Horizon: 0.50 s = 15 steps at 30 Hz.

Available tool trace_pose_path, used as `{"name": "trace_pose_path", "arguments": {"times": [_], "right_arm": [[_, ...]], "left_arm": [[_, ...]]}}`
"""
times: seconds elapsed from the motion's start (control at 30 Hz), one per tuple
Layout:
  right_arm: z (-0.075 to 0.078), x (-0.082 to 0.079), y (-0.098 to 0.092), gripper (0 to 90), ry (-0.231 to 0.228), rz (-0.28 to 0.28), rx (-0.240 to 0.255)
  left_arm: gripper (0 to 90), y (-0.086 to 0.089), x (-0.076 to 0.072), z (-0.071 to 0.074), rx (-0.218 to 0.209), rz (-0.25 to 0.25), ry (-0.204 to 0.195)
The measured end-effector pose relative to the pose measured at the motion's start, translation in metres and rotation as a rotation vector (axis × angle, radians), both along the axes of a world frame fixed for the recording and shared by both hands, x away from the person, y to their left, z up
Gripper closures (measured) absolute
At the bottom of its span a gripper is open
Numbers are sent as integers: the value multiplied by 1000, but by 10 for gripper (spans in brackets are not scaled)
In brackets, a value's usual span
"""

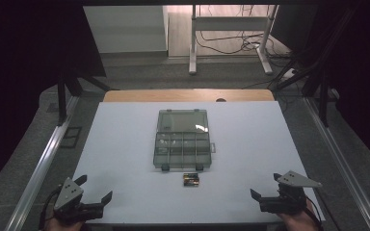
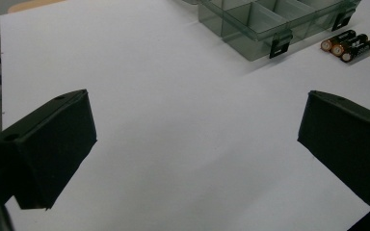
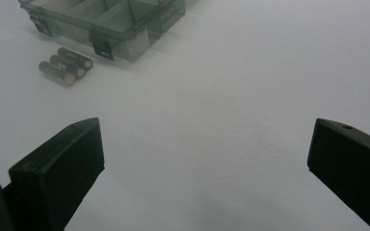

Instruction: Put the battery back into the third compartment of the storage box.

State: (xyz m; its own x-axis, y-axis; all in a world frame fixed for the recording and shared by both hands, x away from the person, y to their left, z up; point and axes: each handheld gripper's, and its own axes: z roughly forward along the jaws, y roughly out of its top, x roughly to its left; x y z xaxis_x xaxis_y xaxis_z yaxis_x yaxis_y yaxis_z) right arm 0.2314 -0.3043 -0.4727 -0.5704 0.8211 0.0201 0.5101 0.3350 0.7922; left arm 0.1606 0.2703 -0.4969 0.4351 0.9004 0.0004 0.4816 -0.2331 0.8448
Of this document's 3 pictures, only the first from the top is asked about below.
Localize wooden table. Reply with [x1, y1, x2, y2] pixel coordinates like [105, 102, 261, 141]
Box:
[103, 89, 276, 103]

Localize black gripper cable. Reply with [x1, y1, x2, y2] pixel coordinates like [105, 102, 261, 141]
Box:
[38, 187, 62, 231]
[305, 195, 325, 231]

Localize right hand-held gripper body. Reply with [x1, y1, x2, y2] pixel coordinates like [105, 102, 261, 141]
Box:
[258, 170, 323, 214]

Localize black curtain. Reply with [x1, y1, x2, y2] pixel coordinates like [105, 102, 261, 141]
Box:
[0, 0, 108, 198]
[271, 0, 370, 176]

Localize person's right hand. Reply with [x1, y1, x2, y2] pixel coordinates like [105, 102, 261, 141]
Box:
[277, 199, 321, 231]

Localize white desk frame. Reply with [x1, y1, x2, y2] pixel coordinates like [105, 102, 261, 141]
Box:
[188, 4, 279, 76]

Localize person's left hand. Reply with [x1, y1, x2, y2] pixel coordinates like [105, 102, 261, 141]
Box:
[44, 217, 89, 231]

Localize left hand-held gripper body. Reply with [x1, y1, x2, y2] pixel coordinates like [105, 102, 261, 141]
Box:
[53, 177, 105, 223]

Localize white board sheet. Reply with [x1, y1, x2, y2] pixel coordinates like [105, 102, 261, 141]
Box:
[72, 101, 326, 225]

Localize black metal stand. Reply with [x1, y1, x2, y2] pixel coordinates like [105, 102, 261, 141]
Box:
[56, 70, 120, 127]
[268, 6, 358, 128]

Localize dark floor socket cover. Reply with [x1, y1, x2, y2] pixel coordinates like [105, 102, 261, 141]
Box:
[59, 126, 84, 149]

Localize black floor cables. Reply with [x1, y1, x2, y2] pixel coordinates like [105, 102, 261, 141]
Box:
[195, 4, 292, 61]

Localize white power strip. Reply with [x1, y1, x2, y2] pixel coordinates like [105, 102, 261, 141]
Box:
[281, 67, 299, 80]

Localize white cabinet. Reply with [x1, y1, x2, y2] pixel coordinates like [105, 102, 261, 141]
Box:
[83, 5, 170, 55]

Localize grey transparent compartment box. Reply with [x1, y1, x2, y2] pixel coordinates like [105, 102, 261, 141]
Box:
[152, 109, 217, 172]

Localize aluminium rail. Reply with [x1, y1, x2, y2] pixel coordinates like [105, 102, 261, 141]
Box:
[303, 97, 370, 231]
[3, 95, 80, 231]

